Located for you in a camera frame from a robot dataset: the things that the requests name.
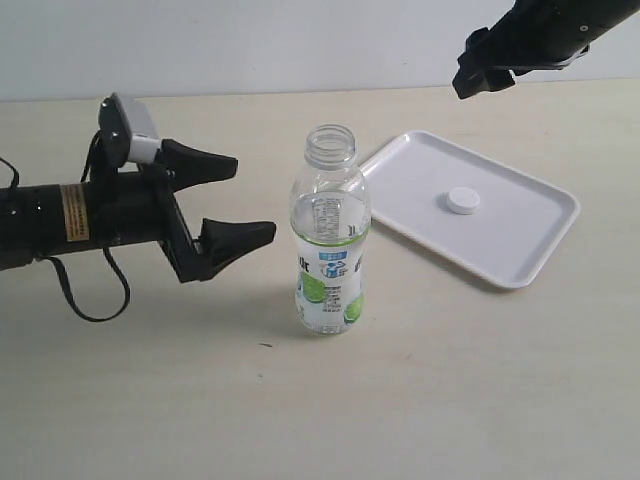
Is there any clear plastic drink bottle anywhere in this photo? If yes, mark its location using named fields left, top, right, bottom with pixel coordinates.
left=289, top=124, right=371, bottom=335

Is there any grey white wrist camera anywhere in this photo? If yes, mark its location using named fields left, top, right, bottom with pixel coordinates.
left=98, top=92, right=161, bottom=168

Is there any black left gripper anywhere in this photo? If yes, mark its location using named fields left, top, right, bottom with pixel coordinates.
left=29, top=139, right=277, bottom=283

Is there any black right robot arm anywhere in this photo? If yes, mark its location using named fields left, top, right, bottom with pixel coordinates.
left=452, top=0, right=639, bottom=100

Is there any white bottle cap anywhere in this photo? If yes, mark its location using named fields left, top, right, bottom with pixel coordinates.
left=445, top=186, right=481, bottom=215

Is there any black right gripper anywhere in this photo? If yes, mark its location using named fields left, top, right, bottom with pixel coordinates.
left=452, top=23, right=590, bottom=100

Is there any white rectangular plastic tray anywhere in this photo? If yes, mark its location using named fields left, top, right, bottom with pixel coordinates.
left=361, top=130, right=581, bottom=290

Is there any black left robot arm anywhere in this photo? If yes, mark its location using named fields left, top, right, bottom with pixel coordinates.
left=1, top=140, right=277, bottom=283

